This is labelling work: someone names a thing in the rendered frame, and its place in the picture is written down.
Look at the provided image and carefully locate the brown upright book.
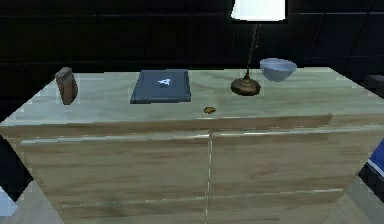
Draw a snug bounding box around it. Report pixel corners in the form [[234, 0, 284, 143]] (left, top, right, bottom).
[[54, 66, 79, 106]]

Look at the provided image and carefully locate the brass table lamp white shade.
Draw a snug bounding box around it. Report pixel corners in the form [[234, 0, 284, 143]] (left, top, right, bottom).
[[230, 0, 287, 97]]

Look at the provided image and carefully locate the blue white cloth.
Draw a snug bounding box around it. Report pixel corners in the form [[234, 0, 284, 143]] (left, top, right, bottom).
[[366, 139, 384, 178]]

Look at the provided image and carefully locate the pale blue bowl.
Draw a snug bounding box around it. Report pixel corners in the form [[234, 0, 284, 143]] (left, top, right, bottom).
[[259, 57, 298, 83]]

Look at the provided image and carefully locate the light wooden chest of drawers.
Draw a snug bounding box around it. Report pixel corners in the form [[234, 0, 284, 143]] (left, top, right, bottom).
[[0, 66, 384, 224]]

